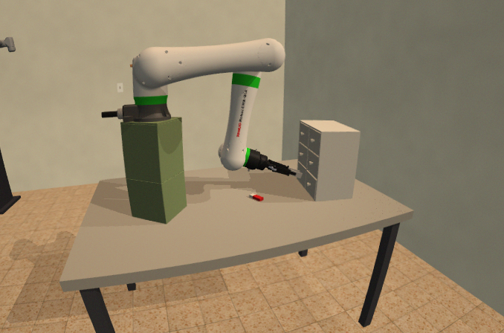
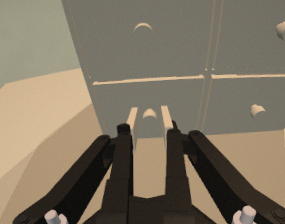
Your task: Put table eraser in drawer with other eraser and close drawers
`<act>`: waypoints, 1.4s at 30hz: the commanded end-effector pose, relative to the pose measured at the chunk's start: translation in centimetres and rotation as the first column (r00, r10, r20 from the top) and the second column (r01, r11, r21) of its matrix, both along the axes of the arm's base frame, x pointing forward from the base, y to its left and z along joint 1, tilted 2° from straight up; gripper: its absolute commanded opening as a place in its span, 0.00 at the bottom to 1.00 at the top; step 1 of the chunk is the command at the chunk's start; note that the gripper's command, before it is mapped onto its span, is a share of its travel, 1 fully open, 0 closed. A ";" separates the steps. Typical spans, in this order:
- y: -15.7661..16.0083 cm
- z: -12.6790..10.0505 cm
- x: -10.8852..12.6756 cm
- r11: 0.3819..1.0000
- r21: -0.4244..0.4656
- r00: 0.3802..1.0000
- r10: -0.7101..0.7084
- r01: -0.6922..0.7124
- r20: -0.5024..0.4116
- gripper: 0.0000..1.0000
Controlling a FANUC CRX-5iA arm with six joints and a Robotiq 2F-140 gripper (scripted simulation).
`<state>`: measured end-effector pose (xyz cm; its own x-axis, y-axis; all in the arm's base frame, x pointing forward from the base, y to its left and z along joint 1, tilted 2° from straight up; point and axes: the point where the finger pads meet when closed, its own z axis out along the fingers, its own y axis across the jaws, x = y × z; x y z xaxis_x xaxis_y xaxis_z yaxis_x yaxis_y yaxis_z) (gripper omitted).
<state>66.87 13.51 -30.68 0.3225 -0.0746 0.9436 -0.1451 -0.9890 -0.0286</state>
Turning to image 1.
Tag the small beige chest of drawers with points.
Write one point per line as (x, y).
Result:
(338, 157)

